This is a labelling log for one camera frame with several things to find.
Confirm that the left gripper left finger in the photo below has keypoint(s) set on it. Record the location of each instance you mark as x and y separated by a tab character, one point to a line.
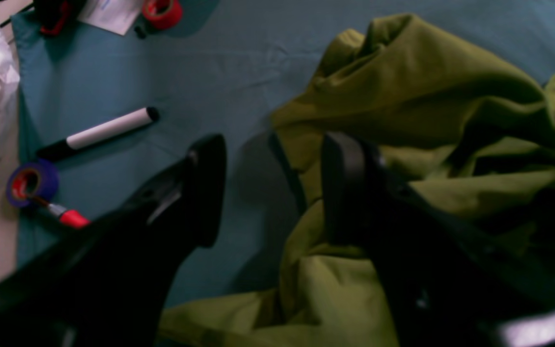
105	284

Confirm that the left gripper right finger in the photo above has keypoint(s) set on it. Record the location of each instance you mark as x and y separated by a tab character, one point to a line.
445	281

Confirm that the olive green t-shirt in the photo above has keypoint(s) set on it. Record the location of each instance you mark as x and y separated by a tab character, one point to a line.
428	168

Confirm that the purple tape roll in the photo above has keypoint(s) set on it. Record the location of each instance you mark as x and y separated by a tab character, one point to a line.
38	178

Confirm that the black white marker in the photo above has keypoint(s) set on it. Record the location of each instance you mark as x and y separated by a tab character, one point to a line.
90	137

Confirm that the blue table cloth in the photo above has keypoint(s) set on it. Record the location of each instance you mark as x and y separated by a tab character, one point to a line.
223	69

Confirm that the white paper note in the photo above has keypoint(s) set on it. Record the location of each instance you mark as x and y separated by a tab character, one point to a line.
116	16

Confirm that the red tape roll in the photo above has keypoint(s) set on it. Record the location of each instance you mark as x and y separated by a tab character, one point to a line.
162	14

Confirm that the red handled screwdriver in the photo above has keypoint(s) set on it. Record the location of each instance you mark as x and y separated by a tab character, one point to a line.
67	217

